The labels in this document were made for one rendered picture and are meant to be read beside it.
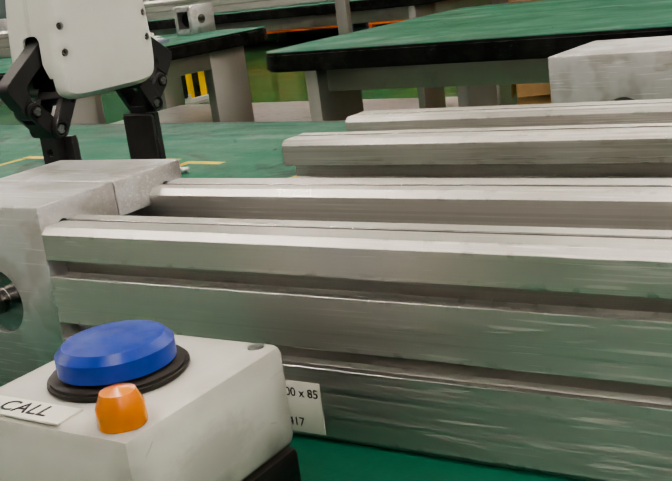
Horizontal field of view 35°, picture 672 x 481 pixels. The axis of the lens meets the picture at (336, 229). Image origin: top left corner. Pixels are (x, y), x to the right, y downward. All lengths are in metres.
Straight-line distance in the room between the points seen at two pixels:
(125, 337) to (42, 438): 0.04
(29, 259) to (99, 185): 0.05
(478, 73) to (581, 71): 1.44
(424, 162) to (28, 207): 0.22
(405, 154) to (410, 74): 1.73
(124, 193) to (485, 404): 0.23
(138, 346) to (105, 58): 0.45
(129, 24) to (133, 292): 0.36
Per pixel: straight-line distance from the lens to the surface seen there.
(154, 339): 0.36
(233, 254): 0.43
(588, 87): 0.81
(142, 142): 0.84
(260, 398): 0.37
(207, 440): 0.35
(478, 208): 0.45
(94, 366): 0.35
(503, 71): 2.21
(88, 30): 0.77
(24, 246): 0.51
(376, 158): 0.61
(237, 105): 3.56
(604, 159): 0.55
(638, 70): 0.79
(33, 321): 0.53
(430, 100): 4.65
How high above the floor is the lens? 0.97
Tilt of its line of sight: 14 degrees down
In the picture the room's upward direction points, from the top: 8 degrees counter-clockwise
